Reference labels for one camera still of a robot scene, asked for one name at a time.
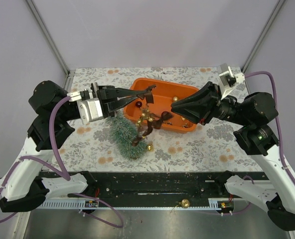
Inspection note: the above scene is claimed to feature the small frosted christmas tree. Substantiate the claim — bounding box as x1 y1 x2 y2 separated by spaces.
107 113 148 160

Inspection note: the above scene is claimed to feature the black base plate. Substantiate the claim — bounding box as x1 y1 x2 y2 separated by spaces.
40 171 245 208

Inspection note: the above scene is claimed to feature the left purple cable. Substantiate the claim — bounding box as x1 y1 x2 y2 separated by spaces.
0 97 125 229

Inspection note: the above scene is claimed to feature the floral patterned table mat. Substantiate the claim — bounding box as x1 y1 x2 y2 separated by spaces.
47 66 273 173

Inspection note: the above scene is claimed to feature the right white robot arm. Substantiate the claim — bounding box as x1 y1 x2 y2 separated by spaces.
171 82 295 231

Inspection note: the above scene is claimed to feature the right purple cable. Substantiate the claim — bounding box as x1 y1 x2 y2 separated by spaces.
196 71 295 216

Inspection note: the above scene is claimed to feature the orange plastic tray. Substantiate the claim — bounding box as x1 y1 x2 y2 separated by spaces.
131 78 198 133

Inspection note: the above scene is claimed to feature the brown ribbon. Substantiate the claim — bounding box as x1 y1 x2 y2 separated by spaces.
132 85 174 146

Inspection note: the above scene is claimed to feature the aluminium frame rail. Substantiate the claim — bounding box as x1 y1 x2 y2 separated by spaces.
24 0 70 76

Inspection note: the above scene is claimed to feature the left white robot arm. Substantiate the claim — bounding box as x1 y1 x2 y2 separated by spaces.
0 81 152 218

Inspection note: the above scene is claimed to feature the dark glossy bauble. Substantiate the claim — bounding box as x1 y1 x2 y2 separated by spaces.
135 101 143 109

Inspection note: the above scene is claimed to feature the gold flower ornament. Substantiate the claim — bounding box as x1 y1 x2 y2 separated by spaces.
147 143 154 152

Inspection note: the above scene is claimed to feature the white slotted cable duct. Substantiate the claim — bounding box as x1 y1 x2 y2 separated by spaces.
38 199 98 210

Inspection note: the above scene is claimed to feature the purple cable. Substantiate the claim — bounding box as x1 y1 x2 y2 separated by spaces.
0 97 125 229
196 71 295 216

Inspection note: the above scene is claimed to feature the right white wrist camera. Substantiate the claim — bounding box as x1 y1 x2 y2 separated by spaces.
218 63 245 99

